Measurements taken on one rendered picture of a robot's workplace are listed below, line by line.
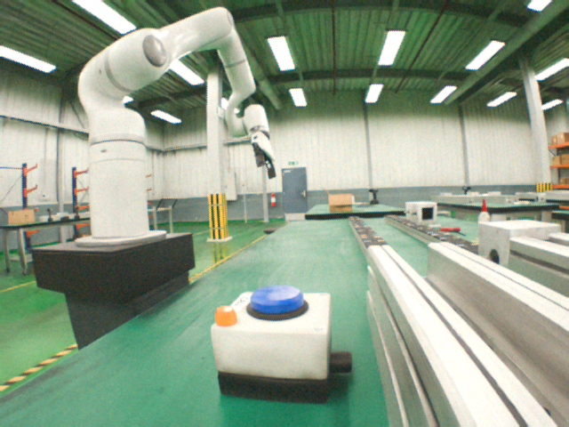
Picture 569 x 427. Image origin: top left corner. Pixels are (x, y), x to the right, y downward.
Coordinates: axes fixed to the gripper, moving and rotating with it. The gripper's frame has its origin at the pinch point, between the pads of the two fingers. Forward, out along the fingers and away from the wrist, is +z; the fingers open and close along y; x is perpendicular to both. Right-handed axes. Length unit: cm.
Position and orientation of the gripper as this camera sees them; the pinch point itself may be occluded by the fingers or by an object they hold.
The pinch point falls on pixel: (267, 170)
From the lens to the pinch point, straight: 103.0
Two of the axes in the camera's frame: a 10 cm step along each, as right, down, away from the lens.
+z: 2.0, 8.8, -4.4
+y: 3.9, 3.4, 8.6
